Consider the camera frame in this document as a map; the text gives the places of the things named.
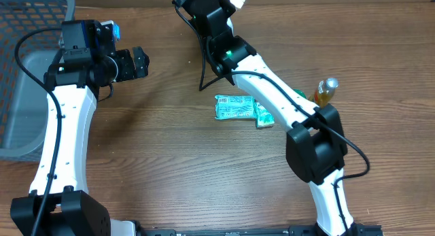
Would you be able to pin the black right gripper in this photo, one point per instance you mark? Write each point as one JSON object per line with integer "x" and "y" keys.
{"x": 230, "y": 9}

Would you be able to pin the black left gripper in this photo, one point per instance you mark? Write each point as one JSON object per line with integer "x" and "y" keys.
{"x": 141, "y": 61}

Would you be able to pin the teal snack bar wrapper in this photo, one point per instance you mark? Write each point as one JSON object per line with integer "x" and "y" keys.
{"x": 234, "y": 107}

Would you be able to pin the teal tissue pack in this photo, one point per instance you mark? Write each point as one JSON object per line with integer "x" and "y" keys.
{"x": 264, "y": 118}

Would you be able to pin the green lidded cup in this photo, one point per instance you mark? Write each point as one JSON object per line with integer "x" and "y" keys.
{"x": 300, "y": 93}

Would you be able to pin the yellow oil bottle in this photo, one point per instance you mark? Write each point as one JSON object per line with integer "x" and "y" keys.
{"x": 324, "y": 92}

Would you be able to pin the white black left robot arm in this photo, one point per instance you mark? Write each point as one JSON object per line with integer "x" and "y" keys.
{"x": 58, "y": 202}

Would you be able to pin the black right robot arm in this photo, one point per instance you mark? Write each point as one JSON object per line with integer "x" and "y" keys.
{"x": 315, "y": 144}

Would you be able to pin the grey plastic mesh basket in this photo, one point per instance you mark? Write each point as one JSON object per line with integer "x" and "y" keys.
{"x": 29, "y": 38}

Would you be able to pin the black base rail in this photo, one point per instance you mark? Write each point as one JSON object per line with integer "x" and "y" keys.
{"x": 356, "y": 229}

